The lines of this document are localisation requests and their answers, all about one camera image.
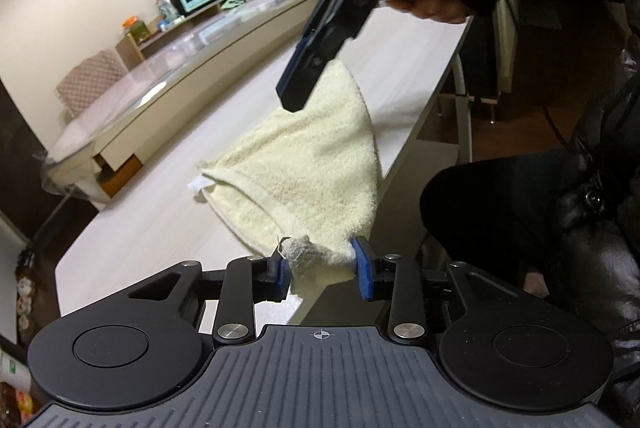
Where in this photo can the green paper item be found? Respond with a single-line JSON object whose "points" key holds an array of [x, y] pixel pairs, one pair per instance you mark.
{"points": [[235, 0]]}

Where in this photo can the cream terry towel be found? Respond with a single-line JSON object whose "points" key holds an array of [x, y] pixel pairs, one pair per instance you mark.
{"points": [[310, 168]]}

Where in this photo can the person's dark leather jacket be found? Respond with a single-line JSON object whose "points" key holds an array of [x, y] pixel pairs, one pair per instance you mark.
{"points": [[600, 258]]}

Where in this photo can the glass jar orange lid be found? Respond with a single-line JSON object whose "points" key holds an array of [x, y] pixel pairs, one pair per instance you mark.
{"points": [[136, 28]]}

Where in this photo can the person's leg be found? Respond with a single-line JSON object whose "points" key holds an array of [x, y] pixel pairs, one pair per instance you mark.
{"points": [[490, 208]]}

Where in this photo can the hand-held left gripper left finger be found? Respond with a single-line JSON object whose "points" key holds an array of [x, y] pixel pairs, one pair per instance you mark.
{"points": [[277, 280]]}

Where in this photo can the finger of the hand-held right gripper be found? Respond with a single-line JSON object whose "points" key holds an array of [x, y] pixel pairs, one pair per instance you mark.
{"points": [[292, 66], [315, 68]]}

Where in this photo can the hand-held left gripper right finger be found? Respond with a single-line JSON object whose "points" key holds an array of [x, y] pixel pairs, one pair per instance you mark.
{"points": [[362, 273]]}

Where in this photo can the wooden side shelf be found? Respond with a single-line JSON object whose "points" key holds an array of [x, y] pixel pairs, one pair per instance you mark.
{"points": [[160, 33]]}

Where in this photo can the glass-topped beige table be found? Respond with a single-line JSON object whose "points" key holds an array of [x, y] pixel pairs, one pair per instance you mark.
{"points": [[165, 93]]}

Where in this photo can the white table leg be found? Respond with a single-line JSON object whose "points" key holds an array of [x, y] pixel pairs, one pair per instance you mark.
{"points": [[462, 98]]}

